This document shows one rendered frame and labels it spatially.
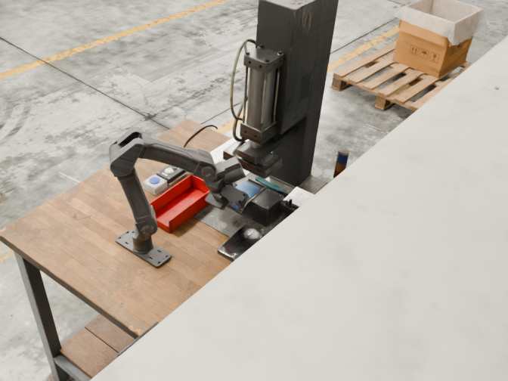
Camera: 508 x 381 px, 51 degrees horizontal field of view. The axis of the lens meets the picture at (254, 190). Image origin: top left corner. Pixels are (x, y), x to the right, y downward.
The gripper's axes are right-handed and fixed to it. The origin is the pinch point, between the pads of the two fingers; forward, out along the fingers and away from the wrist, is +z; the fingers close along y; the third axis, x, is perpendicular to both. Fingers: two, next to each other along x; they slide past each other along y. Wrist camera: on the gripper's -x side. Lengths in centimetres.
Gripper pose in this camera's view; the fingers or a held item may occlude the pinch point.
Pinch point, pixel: (227, 202)
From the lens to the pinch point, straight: 182.0
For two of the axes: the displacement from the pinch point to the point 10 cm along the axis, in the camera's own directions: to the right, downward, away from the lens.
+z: 2.0, 4.0, 9.0
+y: 5.2, -8.2, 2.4
